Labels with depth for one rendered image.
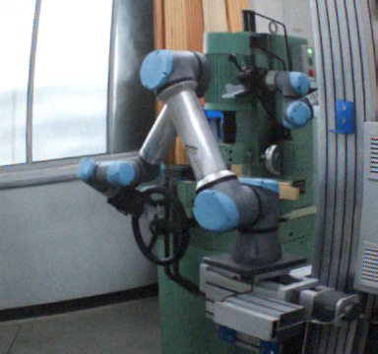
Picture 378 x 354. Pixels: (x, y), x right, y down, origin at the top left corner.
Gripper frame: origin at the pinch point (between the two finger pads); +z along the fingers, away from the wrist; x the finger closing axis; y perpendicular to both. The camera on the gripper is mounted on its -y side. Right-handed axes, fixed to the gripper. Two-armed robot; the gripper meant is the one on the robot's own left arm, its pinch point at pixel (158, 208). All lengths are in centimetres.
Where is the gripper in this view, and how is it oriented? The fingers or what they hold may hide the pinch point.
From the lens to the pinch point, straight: 267.3
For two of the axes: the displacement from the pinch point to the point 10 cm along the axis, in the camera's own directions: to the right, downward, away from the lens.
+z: 6.4, 4.4, 6.4
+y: -3.6, 9.0, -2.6
